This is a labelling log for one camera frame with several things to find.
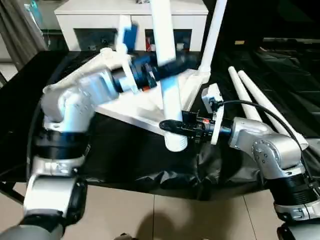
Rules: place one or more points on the white plastic table leg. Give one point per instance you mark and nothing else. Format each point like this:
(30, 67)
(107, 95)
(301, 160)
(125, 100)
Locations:
(212, 40)
(245, 95)
(270, 107)
(167, 40)

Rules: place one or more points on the white plastic table top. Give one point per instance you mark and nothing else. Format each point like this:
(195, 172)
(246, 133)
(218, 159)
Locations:
(130, 100)

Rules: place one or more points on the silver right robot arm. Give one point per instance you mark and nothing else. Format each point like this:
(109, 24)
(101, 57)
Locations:
(275, 155)

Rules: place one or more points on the small red bottle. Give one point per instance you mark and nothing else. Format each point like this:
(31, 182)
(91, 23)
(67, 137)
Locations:
(148, 46)

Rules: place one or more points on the black mat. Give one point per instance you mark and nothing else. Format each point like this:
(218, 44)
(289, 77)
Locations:
(130, 155)

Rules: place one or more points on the white cabinet with glass doors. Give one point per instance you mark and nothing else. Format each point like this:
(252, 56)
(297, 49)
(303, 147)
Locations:
(100, 17)

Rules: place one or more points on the light blue plastic item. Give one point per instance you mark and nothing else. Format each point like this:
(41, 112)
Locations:
(35, 12)

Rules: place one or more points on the grey curtain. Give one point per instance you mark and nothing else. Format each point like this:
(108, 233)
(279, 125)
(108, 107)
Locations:
(17, 35)

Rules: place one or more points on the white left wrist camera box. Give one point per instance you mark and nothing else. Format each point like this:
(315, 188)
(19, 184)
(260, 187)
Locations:
(127, 37)

